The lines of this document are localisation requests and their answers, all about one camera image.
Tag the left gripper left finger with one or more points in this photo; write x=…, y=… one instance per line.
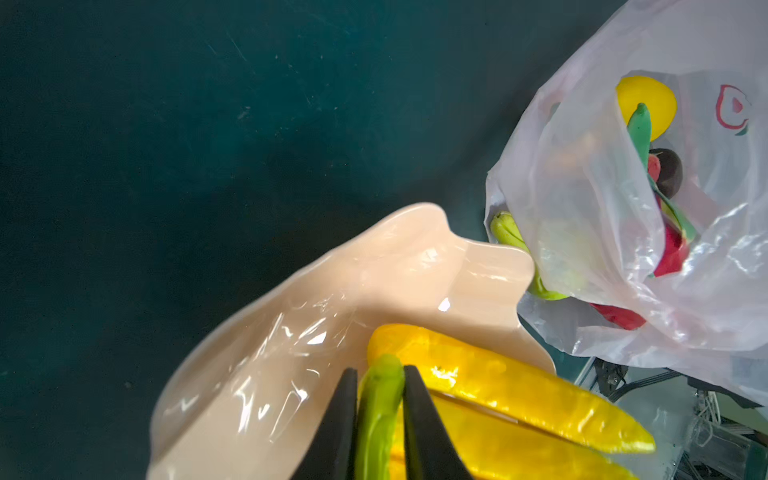
x=331, y=453

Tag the pink flower-shaped fruit plate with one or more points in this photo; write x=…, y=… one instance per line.
x=246, y=403

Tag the yellow banana bunch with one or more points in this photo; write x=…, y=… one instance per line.
x=510, y=420

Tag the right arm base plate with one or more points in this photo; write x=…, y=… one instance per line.
x=611, y=380

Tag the yellow lemon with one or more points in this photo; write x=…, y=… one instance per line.
x=656, y=96

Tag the pink plastic bag peach print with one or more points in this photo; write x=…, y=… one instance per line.
x=576, y=187

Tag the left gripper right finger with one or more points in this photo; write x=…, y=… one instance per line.
x=429, y=452

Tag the pink dragon fruit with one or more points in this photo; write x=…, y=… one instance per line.
x=678, y=231

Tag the dark purple plum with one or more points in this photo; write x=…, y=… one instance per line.
x=665, y=168

